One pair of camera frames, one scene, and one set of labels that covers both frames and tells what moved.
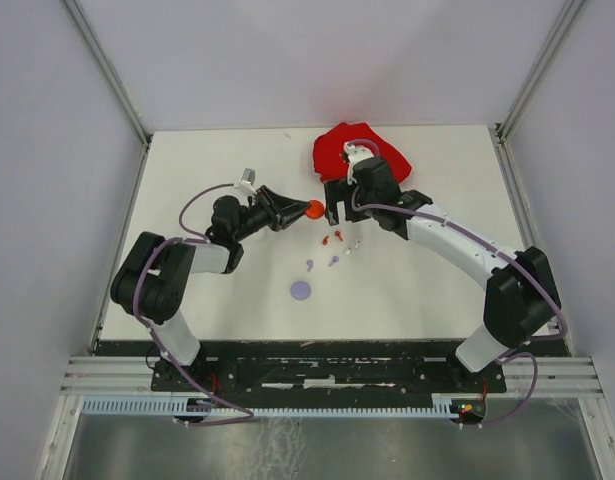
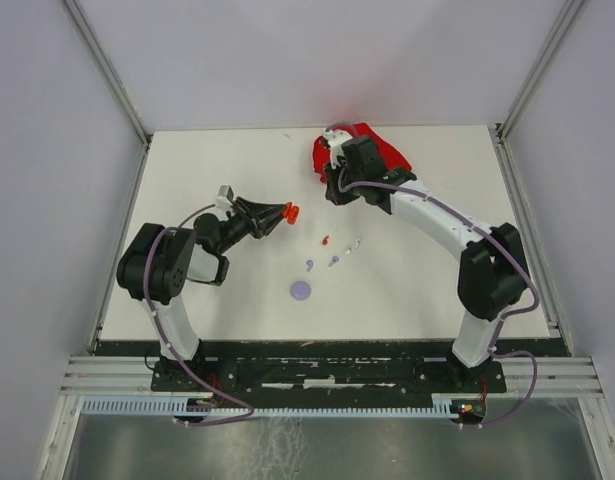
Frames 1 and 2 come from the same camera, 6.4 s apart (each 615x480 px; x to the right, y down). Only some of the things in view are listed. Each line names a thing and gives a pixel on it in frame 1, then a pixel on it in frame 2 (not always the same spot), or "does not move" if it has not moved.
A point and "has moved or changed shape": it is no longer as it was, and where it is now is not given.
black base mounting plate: [326, 371] does not move
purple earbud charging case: [300, 290] does not move
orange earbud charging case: [315, 210] has moved or changed shape
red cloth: [328, 149] does not move
